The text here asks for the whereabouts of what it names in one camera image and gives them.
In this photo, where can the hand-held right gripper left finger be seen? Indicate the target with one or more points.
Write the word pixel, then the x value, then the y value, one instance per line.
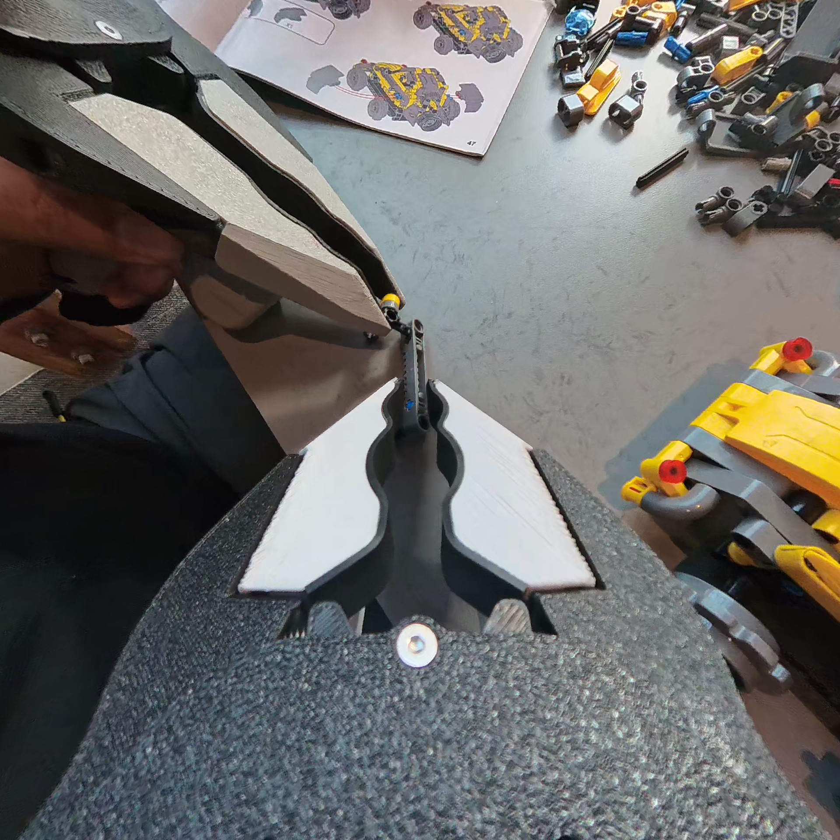
pixel 315 525

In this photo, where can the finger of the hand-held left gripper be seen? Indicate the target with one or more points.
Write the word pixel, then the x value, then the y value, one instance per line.
pixel 289 157
pixel 197 177

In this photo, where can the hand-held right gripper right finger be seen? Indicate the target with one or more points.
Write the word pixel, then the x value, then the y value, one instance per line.
pixel 518 525

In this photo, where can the grey gear rack piece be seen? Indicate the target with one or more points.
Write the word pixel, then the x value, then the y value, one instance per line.
pixel 413 407

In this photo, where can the small yellow two-hole beam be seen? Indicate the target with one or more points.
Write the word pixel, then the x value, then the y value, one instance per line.
pixel 390 302

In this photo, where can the small black connector assembly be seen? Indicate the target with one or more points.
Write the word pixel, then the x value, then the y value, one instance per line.
pixel 396 320

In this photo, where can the grey desk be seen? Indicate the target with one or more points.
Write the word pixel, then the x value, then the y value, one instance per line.
pixel 558 295

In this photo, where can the person's left hand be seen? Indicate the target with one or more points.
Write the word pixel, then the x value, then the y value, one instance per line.
pixel 85 243

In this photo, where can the building instruction booklet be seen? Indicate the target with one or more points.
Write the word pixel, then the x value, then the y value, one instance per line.
pixel 394 39

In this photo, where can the person's black clothing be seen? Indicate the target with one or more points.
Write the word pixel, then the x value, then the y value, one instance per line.
pixel 98 558

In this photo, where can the yellow toy vehicle model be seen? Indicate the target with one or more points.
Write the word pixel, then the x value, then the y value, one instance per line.
pixel 774 433

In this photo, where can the yellow grey connector piece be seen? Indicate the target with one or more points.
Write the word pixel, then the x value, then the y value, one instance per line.
pixel 597 88

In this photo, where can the grey oval connector piece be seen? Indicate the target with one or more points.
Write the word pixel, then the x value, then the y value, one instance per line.
pixel 625 108

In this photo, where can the black axle rod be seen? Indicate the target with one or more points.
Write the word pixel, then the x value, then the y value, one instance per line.
pixel 663 168

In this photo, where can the pile of building pieces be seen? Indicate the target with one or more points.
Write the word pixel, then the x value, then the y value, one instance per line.
pixel 754 85

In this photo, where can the wooden post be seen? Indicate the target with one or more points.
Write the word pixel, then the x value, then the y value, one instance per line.
pixel 65 341

